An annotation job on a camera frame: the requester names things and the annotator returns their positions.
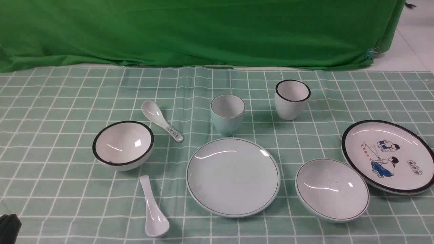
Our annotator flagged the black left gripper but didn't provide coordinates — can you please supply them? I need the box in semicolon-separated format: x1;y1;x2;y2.
0;214;22;244

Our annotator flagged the plain white ceramic spoon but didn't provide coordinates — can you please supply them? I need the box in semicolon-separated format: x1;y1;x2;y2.
139;175;170;238

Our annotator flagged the light blue ceramic cup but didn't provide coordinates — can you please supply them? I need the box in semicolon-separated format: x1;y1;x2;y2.
210;94;245;137

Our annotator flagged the light blue ceramic bowl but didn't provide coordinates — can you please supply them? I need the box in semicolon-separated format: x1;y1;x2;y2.
295;159;370;223

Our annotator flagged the green checkered tablecloth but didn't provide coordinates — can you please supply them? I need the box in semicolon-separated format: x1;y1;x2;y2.
0;66;434;244

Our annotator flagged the white bowl black rim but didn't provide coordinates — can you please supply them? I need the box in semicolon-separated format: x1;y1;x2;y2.
92;121;155;171

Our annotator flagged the white spoon with label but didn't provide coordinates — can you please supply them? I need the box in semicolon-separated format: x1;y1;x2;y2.
141;101;184;143

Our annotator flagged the green backdrop cloth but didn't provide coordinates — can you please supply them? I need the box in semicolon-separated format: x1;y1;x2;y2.
0;0;404;73

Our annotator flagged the light blue ceramic plate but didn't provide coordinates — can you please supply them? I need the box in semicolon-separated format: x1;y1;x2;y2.
185;138;281;218

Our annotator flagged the white cup black rim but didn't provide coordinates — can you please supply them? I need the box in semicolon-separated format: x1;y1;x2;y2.
274;79;311;121

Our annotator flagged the white plate with cartoon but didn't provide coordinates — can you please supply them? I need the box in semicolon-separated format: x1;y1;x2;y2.
341;120;434;195

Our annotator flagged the blue binder clip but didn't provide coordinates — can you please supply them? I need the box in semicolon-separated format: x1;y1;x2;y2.
365;48;375;61

